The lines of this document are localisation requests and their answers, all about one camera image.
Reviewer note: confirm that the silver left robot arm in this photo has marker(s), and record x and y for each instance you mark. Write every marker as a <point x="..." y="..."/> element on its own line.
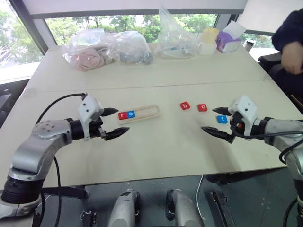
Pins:
<point x="35" y="146"/>

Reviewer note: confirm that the blue letter tile o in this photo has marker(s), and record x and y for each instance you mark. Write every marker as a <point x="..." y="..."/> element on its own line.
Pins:
<point x="131" y="114"/>

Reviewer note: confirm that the grey bundled item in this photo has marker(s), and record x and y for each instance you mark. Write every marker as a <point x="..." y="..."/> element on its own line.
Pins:
<point x="135" y="58"/>

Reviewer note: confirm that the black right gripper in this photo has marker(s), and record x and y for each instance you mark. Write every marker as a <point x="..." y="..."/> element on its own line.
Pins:
<point x="236" y="124"/>

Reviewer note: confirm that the black office chair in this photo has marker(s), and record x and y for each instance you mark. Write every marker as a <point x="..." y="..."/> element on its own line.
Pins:
<point x="270" y="63"/>

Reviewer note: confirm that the black floor rail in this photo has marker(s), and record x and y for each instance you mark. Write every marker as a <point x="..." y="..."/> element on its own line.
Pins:
<point x="220" y="210"/>

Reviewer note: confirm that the black metal bracket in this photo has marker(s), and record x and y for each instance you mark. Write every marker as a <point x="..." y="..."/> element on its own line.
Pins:
<point x="88" y="217"/>

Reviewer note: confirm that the black seat beside table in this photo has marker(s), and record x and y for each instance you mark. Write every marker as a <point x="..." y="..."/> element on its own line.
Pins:
<point x="7" y="99"/>

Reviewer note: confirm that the red letter tile r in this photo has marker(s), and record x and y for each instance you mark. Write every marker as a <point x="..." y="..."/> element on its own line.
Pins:
<point x="122" y="116"/>

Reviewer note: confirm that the wooden letter tray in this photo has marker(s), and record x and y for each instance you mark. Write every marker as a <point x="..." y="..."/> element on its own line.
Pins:
<point x="149" y="111"/>

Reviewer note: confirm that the purple tissue box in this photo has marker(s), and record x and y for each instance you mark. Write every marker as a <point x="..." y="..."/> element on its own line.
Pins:
<point x="227" y="42"/>

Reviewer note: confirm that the white plastic container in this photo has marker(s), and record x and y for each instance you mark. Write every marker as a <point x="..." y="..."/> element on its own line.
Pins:
<point x="207" y="49"/>

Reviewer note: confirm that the person's bare hand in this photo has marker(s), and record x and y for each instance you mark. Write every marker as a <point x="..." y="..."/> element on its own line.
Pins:
<point x="293" y="60"/>

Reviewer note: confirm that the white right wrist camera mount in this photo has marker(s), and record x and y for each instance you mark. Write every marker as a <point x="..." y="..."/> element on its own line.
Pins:
<point x="246" y="106"/>

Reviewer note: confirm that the red letter tile o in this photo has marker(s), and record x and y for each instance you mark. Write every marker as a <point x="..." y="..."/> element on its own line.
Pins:
<point x="203" y="107"/>

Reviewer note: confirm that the black table frame bar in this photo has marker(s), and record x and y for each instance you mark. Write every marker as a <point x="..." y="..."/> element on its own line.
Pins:
<point x="236" y="177"/>
<point x="68" y="192"/>

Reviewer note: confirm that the pink plush toy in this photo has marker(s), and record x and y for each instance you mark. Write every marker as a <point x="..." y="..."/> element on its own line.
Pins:
<point x="86" y="59"/>

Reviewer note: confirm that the red letter tile b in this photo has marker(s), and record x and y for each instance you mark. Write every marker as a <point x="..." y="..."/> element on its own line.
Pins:
<point x="184" y="105"/>

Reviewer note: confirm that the silver right robot leg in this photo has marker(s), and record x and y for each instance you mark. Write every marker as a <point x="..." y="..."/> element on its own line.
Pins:
<point x="184" y="210"/>

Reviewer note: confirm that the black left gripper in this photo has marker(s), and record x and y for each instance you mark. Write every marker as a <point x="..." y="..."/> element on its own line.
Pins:
<point x="95" y="129"/>

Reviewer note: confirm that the blue letter tile t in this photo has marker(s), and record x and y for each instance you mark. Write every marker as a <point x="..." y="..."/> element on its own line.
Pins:
<point x="222" y="119"/>

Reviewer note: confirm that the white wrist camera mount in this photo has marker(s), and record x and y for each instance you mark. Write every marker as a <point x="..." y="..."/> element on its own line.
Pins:
<point x="246" y="106"/>
<point x="87" y="106"/>

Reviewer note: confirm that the white tumbler with dark lid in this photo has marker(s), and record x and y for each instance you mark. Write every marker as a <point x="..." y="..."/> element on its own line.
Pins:
<point x="249" y="45"/>

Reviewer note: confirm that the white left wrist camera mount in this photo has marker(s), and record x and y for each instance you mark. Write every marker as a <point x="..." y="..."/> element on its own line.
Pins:
<point x="87" y="106"/>

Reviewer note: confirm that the clear bag with pink plush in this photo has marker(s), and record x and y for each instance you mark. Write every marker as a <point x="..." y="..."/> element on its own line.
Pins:
<point x="80" y="42"/>

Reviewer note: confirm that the clear bag with grey items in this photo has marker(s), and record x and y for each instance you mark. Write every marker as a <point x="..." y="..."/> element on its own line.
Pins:
<point x="130" y="42"/>

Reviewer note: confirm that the silver left robot leg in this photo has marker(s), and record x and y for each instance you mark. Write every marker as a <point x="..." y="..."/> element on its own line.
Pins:
<point x="124" y="210"/>

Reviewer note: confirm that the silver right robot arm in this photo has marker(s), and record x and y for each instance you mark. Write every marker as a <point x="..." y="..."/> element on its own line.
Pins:
<point x="277" y="127"/>

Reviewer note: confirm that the yellow translucent container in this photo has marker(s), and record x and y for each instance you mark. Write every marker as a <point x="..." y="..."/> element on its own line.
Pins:
<point x="210" y="35"/>

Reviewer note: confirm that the person in dark top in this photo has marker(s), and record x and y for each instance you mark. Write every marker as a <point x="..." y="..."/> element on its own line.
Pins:
<point x="290" y="30"/>

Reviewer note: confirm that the tall clear plastic bag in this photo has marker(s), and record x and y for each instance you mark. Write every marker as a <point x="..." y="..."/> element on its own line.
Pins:
<point x="175" y="40"/>

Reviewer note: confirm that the silver robot leg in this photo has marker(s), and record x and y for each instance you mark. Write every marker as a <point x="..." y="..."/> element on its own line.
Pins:
<point x="124" y="210"/>
<point x="184" y="210"/>

